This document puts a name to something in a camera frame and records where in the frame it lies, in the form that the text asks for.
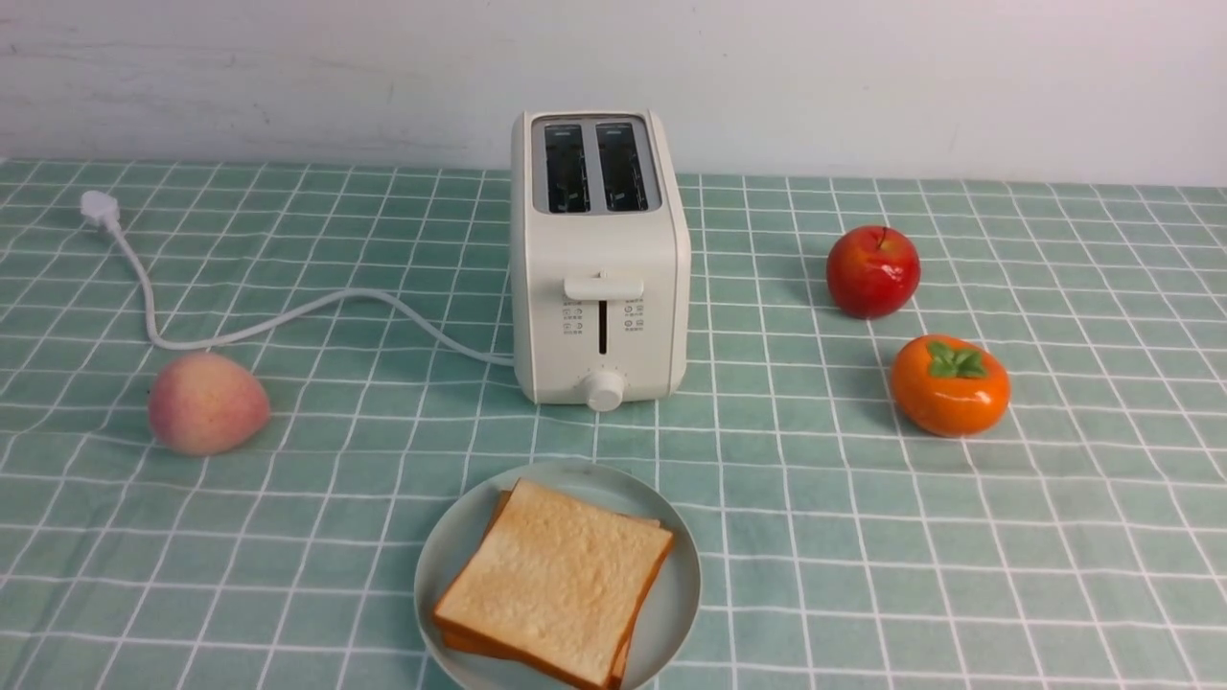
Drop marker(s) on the white two-slot toaster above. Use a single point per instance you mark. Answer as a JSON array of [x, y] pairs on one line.
[[600, 259]]

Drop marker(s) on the light blue round plate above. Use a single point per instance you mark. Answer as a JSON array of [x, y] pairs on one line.
[[559, 575]]

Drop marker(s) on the red apple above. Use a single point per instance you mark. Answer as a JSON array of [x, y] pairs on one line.
[[872, 271]]

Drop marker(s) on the orange persimmon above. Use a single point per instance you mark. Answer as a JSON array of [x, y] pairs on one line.
[[949, 387]]

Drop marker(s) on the pink peach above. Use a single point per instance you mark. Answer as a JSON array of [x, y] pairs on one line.
[[205, 404]]

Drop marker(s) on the green checkered tablecloth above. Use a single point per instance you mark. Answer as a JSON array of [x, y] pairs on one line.
[[1077, 544]]

